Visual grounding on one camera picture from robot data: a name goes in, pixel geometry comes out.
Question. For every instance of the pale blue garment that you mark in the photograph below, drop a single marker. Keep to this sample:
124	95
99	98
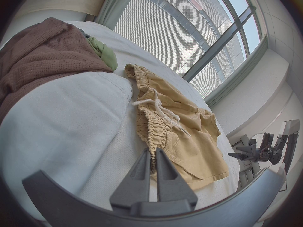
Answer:
59	117

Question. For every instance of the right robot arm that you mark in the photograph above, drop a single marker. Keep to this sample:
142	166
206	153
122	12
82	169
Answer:
275	155

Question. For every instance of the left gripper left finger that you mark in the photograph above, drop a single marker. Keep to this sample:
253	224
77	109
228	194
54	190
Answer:
135	188

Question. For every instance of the dark brown garment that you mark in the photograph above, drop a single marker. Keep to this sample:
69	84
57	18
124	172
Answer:
47	55

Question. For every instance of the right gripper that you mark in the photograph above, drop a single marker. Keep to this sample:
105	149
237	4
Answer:
251	153

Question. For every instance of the tan shorts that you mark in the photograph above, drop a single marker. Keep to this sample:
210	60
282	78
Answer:
189	131

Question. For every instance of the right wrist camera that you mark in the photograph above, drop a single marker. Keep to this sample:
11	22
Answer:
252	142

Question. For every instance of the bed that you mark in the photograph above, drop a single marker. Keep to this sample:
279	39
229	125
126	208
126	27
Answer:
123	150

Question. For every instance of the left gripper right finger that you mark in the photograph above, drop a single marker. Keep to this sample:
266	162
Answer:
172	185

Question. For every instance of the green garment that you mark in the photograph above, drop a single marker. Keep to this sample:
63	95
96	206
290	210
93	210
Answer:
106	53

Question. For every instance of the window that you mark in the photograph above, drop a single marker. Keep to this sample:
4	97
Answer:
177	25

